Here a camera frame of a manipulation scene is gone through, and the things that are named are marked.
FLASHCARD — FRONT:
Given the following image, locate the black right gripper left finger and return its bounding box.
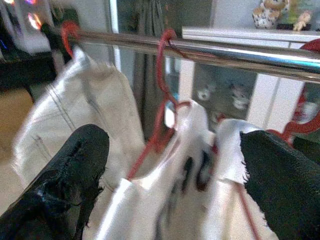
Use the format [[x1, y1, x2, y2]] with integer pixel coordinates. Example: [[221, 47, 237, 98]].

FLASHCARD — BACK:
[[0, 124, 110, 240]]

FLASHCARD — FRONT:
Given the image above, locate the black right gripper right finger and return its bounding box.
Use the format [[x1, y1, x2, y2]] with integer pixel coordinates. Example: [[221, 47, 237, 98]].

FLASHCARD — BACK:
[[239, 129, 320, 240]]

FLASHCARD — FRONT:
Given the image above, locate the white garment with black print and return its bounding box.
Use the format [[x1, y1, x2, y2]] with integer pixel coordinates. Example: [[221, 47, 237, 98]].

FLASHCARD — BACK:
[[82, 99, 281, 240]]

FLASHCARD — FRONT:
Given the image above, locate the red wire hanger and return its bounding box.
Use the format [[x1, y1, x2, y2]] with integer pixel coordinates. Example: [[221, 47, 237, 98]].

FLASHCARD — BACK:
[[266, 37, 320, 148], [126, 28, 262, 240], [61, 21, 82, 60]]

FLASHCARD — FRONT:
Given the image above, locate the dark green garment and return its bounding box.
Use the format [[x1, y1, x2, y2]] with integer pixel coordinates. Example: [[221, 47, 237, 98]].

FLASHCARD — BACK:
[[293, 136, 320, 166]]

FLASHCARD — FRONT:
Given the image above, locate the white seamed garment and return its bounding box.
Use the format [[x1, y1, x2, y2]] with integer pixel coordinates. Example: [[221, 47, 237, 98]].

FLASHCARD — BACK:
[[11, 46, 146, 198]]

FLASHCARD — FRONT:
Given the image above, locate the white plush toy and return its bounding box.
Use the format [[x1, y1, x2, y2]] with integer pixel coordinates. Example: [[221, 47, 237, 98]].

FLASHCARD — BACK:
[[229, 84, 251, 111], [196, 83, 217, 101]]

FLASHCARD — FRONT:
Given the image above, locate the white shelf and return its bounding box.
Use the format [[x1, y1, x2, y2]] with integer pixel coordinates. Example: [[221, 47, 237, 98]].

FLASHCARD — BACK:
[[181, 26, 320, 50]]

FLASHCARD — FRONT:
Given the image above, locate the small yellow toy figure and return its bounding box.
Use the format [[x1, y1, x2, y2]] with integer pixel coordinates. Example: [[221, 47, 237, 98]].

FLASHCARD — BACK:
[[292, 9, 313, 32]]

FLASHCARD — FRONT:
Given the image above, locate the teddy bear figurine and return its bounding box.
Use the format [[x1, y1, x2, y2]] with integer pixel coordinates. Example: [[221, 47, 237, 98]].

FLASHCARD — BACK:
[[251, 0, 291, 30]]

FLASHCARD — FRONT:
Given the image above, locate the black clothes rack frame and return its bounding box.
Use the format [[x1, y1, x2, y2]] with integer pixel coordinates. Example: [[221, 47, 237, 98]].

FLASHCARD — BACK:
[[41, 22, 73, 63]]

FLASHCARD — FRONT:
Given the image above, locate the chrome clothes rail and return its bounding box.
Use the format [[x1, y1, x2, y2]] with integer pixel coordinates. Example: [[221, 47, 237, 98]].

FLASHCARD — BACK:
[[49, 29, 320, 85]]

